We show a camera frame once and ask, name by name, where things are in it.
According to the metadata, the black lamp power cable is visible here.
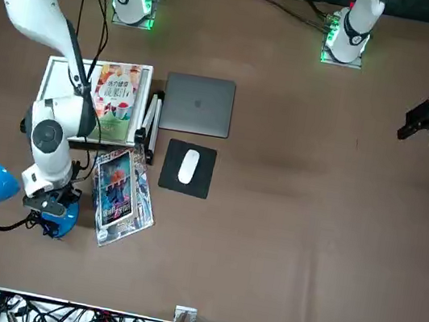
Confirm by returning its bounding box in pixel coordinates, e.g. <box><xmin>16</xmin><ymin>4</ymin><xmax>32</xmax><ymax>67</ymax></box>
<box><xmin>24</xmin><ymin>207</ymin><xmax>65</xmax><ymax>242</ymax></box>

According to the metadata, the black left arm base cable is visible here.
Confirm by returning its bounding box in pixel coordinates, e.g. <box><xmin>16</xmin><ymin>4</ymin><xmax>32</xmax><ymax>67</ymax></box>
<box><xmin>255</xmin><ymin>0</ymin><xmax>338</xmax><ymax>36</ymax></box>

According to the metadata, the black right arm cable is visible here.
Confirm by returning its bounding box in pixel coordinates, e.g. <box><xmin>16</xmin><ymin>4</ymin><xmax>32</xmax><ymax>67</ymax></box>
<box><xmin>48</xmin><ymin>0</ymin><xmax>127</xmax><ymax>192</ymax></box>

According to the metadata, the black mouse pad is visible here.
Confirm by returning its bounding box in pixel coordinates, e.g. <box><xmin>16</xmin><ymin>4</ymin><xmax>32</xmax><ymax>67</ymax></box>
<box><xmin>156</xmin><ymin>136</ymin><xmax>219</xmax><ymax>201</ymax></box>

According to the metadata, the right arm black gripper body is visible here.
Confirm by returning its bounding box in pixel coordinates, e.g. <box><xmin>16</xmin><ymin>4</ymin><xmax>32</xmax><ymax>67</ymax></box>
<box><xmin>48</xmin><ymin>180</ymin><xmax>69</xmax><ymax>202</ymax></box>

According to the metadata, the white computer mouse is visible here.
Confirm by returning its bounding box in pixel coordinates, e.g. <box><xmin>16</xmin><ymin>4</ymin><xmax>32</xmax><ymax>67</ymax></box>
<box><xmin>176</xmin><ymin>147</ymin><xmax>202</xmax><ymax>186</ymax></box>

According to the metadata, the white folding laptop stand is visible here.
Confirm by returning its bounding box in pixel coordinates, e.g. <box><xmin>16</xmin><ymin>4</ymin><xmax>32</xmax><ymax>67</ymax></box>
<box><xmin>15</xmin><ymin>45</ymin><xmax>170</xmax><ymax>173</ymax></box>

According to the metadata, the grey closed laptop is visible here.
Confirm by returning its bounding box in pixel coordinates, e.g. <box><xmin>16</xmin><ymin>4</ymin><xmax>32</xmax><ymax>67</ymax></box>
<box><xmin>157</xmin><ymin>70</ymin><xmax>239</xmax><ymax>140</ymax></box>

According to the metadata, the green cover recipe book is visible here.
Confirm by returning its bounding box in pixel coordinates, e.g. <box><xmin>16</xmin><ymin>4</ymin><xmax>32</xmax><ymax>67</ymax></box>
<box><xmin>86</xmin><ymin>59</ymin><xmax>152</xmax><ymax>147</ymax></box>

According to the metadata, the manga art magazine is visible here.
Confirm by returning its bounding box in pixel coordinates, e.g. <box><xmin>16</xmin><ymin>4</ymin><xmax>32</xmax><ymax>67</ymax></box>
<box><xmin>77</xmin><ymin>136</ymin><xmax>168</xmax><ymax>257</ymax></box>

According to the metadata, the blue cover magazine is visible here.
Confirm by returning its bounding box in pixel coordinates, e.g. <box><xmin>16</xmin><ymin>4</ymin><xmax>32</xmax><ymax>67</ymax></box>
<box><xmin>85</xmin><ymin>145</ymin><xmax>148</xmax><ymax>236</ymax></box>

